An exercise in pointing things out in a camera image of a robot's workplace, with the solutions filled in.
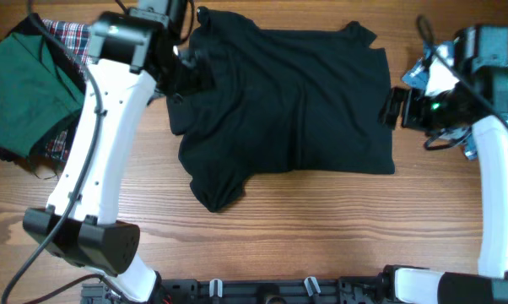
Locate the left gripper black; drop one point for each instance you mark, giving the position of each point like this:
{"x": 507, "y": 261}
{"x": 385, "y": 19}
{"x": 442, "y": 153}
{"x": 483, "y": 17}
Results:
{"x": 194, "y": 78}

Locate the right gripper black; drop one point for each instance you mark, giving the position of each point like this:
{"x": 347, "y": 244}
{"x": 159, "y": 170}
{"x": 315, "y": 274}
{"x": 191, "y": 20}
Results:
{"x": 412, "y": 118}

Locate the black shirt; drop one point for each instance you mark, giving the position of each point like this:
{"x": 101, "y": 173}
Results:
{"x": 283, "y": 100}

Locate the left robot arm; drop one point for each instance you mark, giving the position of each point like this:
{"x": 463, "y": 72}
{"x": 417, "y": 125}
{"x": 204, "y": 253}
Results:
{"x": 133, "y": 57}

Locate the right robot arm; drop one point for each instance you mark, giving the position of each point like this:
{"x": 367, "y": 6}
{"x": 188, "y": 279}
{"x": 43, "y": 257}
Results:
{"x": 464, "y": 103}

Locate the blue denim cloth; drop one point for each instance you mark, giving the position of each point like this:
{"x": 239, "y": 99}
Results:
{"x": 418, "y": 76}

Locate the plaid red blue shirt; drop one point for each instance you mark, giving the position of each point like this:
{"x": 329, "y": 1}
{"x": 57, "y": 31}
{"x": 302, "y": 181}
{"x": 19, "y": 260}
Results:
{"x": 75, "y": 37}

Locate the green folded cloth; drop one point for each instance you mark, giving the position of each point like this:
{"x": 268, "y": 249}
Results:
{"x": 35, "y": 94}

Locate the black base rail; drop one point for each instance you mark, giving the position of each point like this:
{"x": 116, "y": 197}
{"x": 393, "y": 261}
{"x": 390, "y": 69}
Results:
{"x": 344, "y": 290}

